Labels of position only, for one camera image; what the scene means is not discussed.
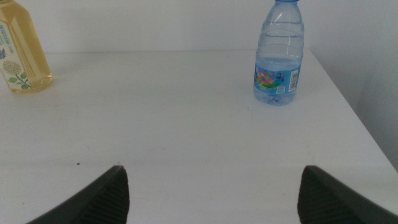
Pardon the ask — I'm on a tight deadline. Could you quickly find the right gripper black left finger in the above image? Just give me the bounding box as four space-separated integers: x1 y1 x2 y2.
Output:
26 164 131 224

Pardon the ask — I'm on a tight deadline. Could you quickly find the yellow tea bottle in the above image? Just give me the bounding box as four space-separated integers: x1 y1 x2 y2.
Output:
0 0 53 94

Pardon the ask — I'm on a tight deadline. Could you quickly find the small water bottle blue label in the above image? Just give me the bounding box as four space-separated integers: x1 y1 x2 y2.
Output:
252 0 305 106

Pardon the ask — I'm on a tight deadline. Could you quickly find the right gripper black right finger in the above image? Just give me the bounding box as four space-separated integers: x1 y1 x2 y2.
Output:
297 164 398 224

